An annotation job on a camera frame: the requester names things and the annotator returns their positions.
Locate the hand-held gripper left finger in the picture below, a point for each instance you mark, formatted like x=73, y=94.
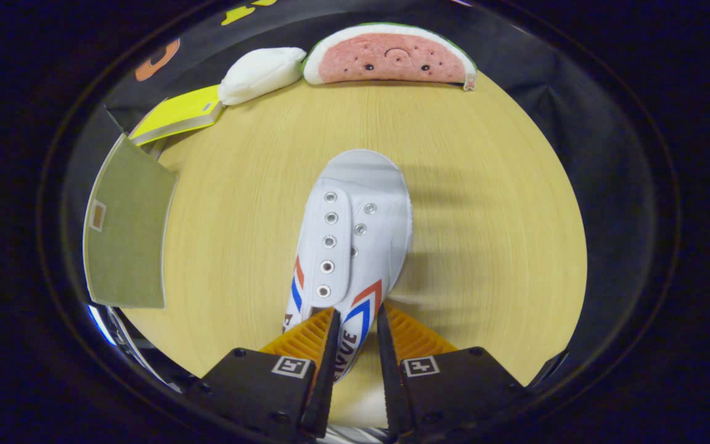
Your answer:
x=269, y=388

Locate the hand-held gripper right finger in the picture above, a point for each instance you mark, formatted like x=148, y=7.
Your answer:
x=453, y=388

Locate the pale green storage box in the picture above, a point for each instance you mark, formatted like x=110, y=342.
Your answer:
x=130, y=246

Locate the white canvas shoe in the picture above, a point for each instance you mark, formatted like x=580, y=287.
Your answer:
x=361, y=185

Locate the yellow book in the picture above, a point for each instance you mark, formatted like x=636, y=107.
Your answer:
x=179, y=114

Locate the black backdrop cloth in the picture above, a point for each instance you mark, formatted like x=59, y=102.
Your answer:
x=534, y=86

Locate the white plush toy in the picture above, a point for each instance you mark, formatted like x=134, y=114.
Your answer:
x=262, y=74

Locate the watermelon slice plush toy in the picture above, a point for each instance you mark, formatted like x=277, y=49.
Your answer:
x=392, y=58

